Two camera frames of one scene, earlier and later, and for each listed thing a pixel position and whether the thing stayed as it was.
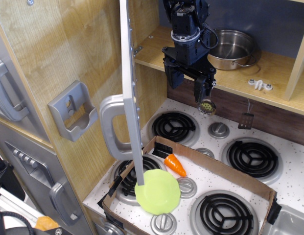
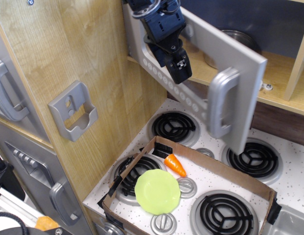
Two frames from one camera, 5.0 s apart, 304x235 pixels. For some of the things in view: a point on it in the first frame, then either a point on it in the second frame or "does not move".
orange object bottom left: [45, 223] does not move
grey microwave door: [127, 104] → [226, 78]
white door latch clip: [259, 84] does not move
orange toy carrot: [171, 160] does not move
